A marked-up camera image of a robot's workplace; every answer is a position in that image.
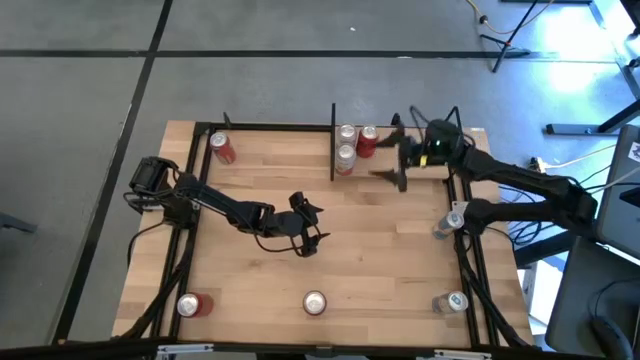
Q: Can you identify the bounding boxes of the white cable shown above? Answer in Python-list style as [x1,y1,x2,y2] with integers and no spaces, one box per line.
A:
[558,143,619,169]

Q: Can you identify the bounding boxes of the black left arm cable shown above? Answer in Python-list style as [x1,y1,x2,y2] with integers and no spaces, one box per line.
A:
[126,217,174,269]

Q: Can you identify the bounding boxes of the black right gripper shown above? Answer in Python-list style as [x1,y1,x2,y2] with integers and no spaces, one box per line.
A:
[369,114,464,194]

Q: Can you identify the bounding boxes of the silver frame bracket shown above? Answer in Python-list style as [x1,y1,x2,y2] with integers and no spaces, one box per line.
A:
[156,343,215,357]
[433,348,494,360]

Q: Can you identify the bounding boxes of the black metal table frame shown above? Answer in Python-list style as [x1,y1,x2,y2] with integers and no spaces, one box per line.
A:
[113,111,539,360]

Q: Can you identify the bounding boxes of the dark grey chair leg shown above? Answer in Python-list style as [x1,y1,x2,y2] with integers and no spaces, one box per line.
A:
[0,212,37,234]

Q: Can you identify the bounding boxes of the yellow power cable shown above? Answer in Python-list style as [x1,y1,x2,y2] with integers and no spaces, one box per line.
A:
[464,0,557,36]

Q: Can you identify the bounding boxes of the black shelf divider panel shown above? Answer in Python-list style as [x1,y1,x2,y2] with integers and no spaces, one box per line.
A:
[329,102,338,182]

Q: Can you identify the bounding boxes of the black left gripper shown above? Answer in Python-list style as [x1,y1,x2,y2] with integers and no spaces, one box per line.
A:
[272,191,331,259]

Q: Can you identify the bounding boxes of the black tripod stand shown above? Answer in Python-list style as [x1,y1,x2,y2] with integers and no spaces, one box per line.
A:
[478,0,541,74]

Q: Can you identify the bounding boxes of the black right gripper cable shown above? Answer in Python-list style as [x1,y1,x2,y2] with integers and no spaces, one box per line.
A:
[408,104,434,129]

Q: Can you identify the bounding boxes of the red cola can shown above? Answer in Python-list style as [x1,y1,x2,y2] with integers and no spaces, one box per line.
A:
[356,123,380,159]

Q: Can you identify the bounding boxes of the black desk foot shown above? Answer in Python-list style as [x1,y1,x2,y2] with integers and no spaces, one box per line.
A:
[544,99,640,136]

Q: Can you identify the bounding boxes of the red and white soda can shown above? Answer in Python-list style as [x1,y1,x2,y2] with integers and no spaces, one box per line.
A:
[334,143,358,177]
[335,122,358,149]

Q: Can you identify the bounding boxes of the silver metal stand leg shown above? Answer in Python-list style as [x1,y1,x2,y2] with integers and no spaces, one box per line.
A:
[589,0,640,101]

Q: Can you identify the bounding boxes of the red strawberry soda can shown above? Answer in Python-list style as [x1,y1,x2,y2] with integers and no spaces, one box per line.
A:
[208,131,238,166]
[176,291,215,320]
[301,289,328,317]

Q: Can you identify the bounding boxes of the grey desk panel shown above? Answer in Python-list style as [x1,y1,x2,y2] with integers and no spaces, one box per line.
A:
[597,124,640,261]

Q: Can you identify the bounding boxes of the black cable bundle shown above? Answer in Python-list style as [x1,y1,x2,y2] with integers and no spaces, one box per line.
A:
[497,209,551,249]

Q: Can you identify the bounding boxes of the blue soda can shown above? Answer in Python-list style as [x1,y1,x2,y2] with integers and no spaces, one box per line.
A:
[431,210,466,241]
[431,290,470,316]

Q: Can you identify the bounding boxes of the black metal shelf bracket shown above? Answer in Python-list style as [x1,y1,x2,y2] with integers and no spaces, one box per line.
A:
[439,105,465,132]

